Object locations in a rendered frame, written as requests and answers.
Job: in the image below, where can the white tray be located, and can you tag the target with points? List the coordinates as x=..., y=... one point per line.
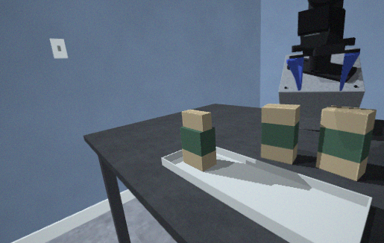
x=316, y=210

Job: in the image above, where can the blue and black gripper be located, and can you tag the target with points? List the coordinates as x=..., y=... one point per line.
x=295, y=63

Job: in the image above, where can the tan block with green band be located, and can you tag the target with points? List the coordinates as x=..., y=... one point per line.
x=345, y=140
x=279, y=134
x=198, y=139

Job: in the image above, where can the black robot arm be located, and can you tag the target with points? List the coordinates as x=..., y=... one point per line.
x=314, y=29

